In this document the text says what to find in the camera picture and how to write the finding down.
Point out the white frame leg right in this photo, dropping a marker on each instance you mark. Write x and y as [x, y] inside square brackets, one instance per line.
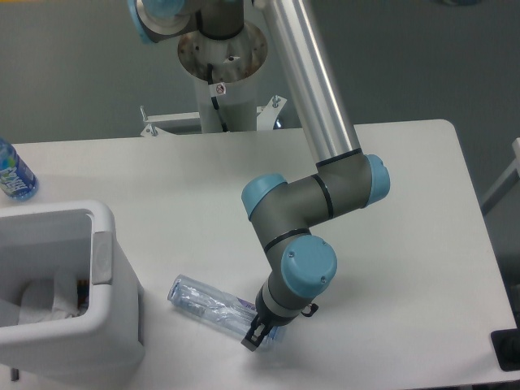
[503, 184]

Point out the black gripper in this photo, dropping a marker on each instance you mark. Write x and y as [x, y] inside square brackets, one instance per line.
[264, 321]

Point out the black clamp at table edge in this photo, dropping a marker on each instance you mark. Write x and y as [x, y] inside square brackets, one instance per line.
[506, 345]

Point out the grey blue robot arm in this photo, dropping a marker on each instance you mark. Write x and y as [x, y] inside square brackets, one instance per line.
[223, 53]

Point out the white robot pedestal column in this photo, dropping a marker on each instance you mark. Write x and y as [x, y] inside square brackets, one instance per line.
[232, 106]

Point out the white plastic trash can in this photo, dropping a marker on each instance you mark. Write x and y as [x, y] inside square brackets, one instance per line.
[80, 236]

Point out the white paper wrapper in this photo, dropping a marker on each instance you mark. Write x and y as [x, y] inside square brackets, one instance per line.
[49, 299]

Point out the clear plastic bottle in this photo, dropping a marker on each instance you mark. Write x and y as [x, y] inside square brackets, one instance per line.
[212, 306]

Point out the white metal frame bracket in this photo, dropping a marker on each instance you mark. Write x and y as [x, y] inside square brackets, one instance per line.
[176, 124]

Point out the blue labelled water bottle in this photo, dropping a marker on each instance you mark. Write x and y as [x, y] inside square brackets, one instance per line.
[17, 180]

